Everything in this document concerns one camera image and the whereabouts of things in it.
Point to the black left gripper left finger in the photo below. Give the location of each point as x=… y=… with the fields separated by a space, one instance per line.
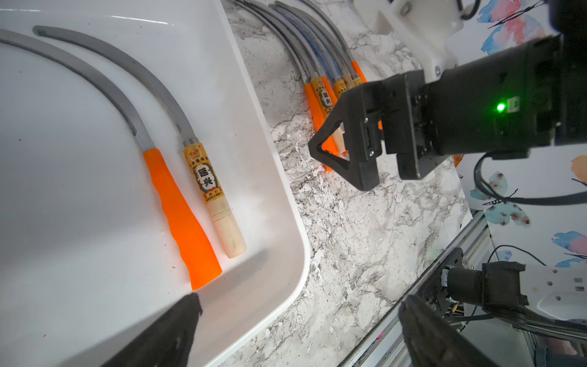
x=167 y=341

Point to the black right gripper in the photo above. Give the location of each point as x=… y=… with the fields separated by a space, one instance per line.
x=525 y=97

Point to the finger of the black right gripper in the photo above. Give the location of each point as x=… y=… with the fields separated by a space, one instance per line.
x=358 y=111

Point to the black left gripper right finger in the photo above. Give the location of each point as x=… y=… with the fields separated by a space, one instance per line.
x=432 y=341

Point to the white plastic storage tray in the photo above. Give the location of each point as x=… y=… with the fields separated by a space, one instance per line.
x=87 y=258

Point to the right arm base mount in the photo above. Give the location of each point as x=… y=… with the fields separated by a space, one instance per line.
x=434 y=290

